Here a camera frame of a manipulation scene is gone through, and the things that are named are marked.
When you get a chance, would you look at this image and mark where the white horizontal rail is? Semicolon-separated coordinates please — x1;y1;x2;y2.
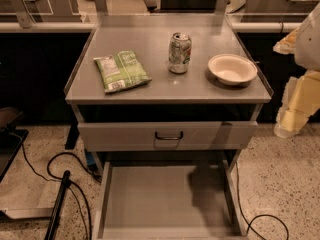
0;22;300;33

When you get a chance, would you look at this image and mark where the black bar on floor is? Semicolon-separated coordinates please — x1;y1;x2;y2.
45;170;70;240

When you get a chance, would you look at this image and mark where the glass partition with posts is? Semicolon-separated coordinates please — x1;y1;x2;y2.
0;0;319;33

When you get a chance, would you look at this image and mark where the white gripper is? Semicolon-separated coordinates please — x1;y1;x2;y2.
273;3;320;138

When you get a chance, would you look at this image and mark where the closed grey top drawer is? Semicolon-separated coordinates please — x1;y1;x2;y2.
78;121;258;152

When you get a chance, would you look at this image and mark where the green jalapeno chip bag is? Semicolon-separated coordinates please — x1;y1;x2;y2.
94;50;152;94

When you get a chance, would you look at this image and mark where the crushed silver soda can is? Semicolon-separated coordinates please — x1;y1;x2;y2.
169;32;192;74

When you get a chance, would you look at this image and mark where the black floor cable left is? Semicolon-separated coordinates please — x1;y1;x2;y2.
9;131;102;240

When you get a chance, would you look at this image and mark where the black drawer handle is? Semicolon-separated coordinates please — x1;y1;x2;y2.
154;131;184;141

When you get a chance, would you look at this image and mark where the grey metal drawer cabinet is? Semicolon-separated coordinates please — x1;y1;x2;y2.
63;13;274;240

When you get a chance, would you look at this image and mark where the black floor cable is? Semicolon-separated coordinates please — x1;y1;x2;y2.
235;162;290;240
9;131;102;240

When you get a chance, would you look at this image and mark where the open grey middle drawer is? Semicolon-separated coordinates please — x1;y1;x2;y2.
93;162;248;240

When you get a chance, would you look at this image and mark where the black floor cable right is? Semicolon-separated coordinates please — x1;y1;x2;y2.
235;162;290;240

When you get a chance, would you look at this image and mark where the white paper bowl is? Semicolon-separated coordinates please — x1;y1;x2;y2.
208;54;257;86

